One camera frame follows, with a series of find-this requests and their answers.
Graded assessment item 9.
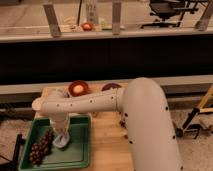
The clear bottle in background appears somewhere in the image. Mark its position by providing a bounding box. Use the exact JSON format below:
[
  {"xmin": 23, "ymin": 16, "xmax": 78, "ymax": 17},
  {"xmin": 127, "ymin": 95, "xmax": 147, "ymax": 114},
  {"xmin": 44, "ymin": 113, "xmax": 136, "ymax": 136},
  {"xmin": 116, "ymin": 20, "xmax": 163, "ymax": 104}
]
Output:
[{"xmin": 86, "ymin": 0, "xmax": 98, "ymax": 25}]

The black chair left edge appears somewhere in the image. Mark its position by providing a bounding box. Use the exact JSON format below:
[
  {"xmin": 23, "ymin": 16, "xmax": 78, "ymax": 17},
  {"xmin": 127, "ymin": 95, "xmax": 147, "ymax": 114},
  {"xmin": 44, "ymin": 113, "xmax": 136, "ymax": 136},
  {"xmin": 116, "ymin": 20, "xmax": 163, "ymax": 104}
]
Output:
[{"xmin": 0, "ymin": 133, "xmax": 26, "ymax": 171}]

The grey post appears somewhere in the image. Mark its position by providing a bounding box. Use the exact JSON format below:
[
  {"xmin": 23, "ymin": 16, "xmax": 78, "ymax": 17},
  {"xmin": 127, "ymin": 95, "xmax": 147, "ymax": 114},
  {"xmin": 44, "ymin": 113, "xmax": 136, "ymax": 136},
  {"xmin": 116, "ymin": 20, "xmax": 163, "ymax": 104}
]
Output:
[
  {"xmin": 43, "ymin": 3, "xmax": 61, "ymax": 38},
  {"xmin": 112, "ymin": 0, "xmax": 121, "ymax": 35},
  {"xmin": 195, "ymin": 0, "xmax": 213, "ymax": 31}
]

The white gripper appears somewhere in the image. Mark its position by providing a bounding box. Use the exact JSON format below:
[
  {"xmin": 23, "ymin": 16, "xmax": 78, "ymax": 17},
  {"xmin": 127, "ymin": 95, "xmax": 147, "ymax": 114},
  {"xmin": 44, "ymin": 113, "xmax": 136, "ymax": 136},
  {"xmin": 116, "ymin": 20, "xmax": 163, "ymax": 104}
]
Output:
[{"xmin": 50, "ymin": 114, "xmax": 70, "ymax": 134}]

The red bowl with egg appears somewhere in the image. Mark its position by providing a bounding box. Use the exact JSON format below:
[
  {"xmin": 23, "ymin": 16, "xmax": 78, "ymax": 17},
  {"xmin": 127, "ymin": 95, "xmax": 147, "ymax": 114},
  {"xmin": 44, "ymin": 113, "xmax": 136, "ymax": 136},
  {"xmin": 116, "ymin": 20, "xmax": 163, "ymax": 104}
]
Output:
[{"xmin": 68, "ymin": 80, "xmax": 89, "ymax": 97}]

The grey post middle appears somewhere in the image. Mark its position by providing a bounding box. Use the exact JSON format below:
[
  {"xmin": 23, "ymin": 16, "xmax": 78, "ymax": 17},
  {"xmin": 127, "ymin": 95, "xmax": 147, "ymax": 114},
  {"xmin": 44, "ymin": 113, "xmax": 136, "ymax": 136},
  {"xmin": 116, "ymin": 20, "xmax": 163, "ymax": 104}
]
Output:
[{"xmin": 112, "ymin": 0, "xmax": 121, "ymax": 35}]

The grey post left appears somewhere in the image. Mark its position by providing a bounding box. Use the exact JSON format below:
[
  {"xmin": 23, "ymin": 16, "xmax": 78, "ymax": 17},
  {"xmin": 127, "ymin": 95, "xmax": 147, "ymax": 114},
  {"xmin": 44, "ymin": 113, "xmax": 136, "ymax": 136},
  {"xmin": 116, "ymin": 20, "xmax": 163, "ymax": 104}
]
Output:
[{"xmin": 43, "ymin": 3, "xmax": 61, "ymax": 38}]

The grey post right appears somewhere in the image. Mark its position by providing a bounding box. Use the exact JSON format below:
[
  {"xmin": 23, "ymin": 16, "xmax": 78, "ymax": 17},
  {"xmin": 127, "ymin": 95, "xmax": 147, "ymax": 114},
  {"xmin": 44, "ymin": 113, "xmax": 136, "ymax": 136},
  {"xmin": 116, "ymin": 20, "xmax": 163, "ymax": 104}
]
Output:
[{"xmin": 195, "ymin": 0, "xmax": 213, "ymax": 31}]

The yellow black stand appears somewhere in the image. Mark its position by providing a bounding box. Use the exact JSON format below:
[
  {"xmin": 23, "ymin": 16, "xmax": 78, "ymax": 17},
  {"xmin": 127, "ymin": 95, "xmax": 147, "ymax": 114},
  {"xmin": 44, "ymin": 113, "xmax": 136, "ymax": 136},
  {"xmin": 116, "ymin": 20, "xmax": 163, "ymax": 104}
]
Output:
[{"xmin": 175, "ymin": 84, "xmax": 213, "ymax": 138}]

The dark purple bowl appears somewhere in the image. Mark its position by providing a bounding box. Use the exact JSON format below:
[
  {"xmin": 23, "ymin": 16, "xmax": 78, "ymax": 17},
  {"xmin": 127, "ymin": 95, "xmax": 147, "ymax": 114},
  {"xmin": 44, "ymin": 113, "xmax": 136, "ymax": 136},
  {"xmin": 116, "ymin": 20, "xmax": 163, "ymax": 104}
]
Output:
[{"xmin": 101, "ymin": 83, "xmax": 122, "ymax": 91}]

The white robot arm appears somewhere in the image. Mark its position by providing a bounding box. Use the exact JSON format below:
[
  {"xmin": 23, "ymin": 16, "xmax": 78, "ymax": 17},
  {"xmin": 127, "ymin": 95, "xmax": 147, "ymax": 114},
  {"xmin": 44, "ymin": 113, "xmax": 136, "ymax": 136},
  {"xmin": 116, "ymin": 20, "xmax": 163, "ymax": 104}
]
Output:
[{"xmin": 32, "ymin": 77, "xmax": 183, "ymax": 171}]

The white towel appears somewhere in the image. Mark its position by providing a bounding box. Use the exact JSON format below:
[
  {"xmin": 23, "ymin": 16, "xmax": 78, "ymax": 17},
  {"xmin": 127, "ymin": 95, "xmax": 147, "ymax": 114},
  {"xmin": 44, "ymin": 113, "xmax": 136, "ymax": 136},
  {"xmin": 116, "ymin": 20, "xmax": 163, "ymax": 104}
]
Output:
[{"xmin": 53, "ymin": 132, "xmax": 70, "ymax": 148}]

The black office chair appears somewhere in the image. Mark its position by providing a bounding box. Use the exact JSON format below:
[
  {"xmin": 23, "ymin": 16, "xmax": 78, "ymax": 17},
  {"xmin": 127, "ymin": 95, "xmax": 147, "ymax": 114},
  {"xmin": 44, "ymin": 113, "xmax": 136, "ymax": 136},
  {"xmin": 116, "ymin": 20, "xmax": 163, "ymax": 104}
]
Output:
[{"xmin": 141, "ymin": 0, "xmax": 209, "ymax": 28}]

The dark red grape bunch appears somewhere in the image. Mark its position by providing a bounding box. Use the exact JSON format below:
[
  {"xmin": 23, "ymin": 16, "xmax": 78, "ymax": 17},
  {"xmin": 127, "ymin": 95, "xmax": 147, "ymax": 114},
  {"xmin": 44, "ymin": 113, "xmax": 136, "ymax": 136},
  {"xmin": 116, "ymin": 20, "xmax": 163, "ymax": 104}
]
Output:
[{"xmin": 28, "ymin": 130, "xmax": 53, "ymax": 165}]

